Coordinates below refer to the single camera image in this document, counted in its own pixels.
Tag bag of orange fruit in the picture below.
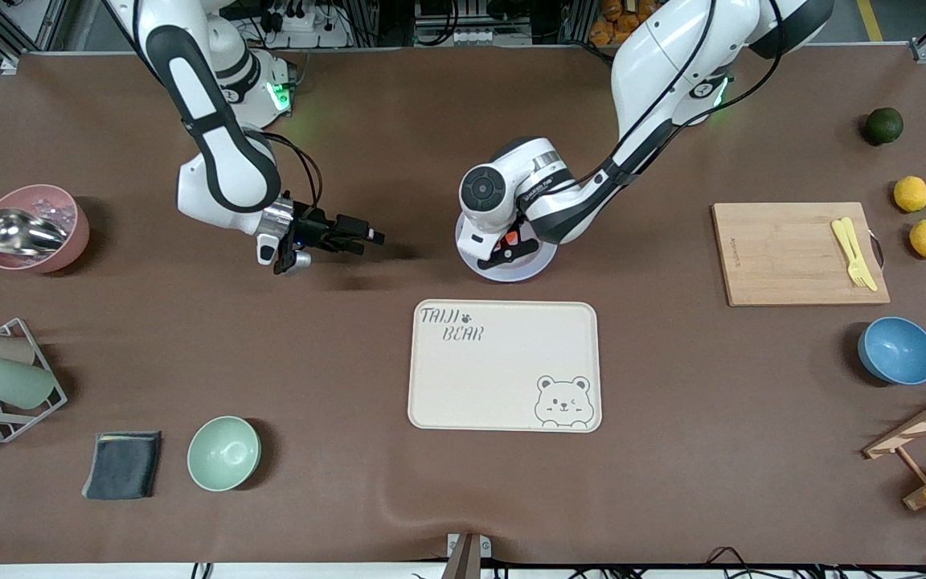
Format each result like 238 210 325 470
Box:
589 0 661 47

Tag pale green bowl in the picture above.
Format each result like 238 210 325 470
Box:
186 416 261 492

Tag metal scoop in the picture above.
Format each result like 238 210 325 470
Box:
0 207 70 257

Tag dark grey folded cloth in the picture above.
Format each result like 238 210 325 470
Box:
81 431 162 501

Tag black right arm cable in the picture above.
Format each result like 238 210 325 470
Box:
266 133 325 214

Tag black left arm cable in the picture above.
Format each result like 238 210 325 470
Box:
567 0 789 194

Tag cream tray with bear print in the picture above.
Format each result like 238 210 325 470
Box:
408 300 603 433

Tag blue bowl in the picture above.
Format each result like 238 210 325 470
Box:
858 316 926 386

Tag black floor cables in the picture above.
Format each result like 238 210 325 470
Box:
704 547 926 579

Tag grey wire cup rack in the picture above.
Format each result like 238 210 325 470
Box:
0 318 68 444

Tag grey table edge bracket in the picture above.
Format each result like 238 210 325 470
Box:
440 532 493 579

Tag pale lavender round plate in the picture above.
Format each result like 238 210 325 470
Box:
455 211 559 283

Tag yellow plastic fork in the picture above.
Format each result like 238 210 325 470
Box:
831 219 867 288

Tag white empty power strip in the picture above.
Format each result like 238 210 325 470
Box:
451 28 534 47

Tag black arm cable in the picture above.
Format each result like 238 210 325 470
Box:
266 133 325 214
567 0 789 194

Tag dark green lime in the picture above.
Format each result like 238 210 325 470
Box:
863 107 905 147

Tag white power strip with plugs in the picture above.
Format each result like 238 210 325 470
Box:
258 4 351 49

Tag yellow plastic knife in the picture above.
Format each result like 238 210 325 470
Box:
839 217 879 292

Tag wooden peg rack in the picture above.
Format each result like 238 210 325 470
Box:
862 378 926 511

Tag mint green cup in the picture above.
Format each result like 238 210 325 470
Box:
0 356 57 410

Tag bamboo cutting board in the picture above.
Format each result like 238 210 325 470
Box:
711 202 891 308

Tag pink bowl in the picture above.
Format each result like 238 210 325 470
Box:
0 184 91 274

